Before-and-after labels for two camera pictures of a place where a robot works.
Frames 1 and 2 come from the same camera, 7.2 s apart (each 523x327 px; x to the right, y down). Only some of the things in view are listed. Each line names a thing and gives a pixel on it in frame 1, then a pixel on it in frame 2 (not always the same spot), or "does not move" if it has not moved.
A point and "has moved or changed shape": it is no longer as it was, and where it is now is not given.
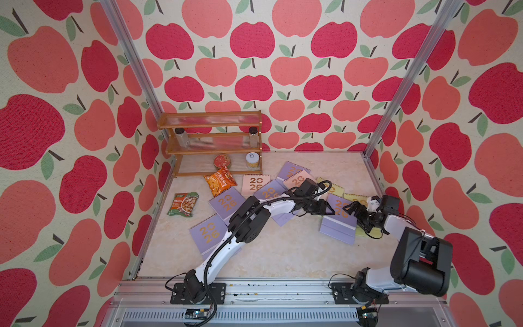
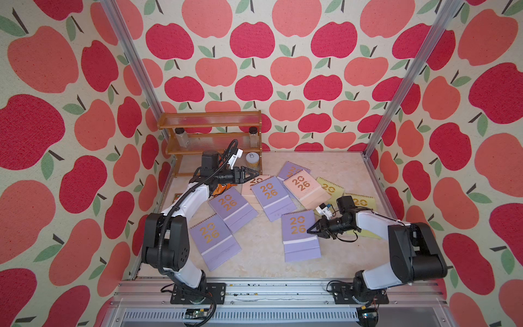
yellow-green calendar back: x=334 y=189 does not move
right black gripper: x=362 y=210 -> x=322 y=232
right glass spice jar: x=253 y=137 does not move
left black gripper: x=321 y=210 -> x=238 y=175
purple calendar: x=274 y=188 does not move
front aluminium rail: x=271 y=303 does not move
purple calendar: x=341 y=226 has moved or changed shape
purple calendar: x=226 y=203 does not move
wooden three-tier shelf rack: x=214 y=142 does not move
